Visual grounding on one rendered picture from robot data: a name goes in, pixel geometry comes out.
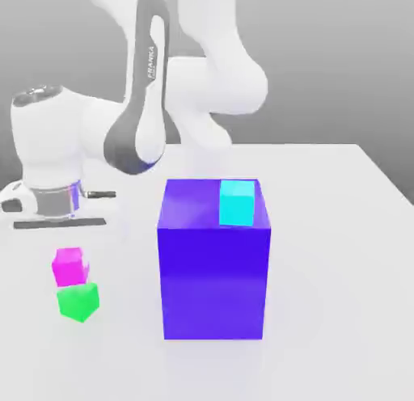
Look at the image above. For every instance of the large blue box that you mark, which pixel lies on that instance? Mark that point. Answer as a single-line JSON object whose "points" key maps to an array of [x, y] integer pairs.
{"points": [[213, 278]]}

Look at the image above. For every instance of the small green cube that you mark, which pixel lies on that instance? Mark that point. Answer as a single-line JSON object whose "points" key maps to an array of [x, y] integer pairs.
{"points": [[77, 302]]}

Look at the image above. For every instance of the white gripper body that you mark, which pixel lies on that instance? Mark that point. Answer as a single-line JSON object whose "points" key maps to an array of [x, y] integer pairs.
{"points": [[59, 223]]}

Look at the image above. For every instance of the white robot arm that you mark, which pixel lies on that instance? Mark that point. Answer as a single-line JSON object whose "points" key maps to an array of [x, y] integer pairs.
{"points": [[223, 71]]}

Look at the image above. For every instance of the small cyan cube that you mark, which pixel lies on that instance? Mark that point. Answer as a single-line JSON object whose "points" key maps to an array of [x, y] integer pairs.
{"points": [[236, 207]]}

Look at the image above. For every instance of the small magenta cube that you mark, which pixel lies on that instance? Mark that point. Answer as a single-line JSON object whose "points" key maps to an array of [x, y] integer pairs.
{"points": [[67, 268]]}

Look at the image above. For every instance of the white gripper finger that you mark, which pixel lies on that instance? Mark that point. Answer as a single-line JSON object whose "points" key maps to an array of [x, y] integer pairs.
{"points": [[86, 262]]}

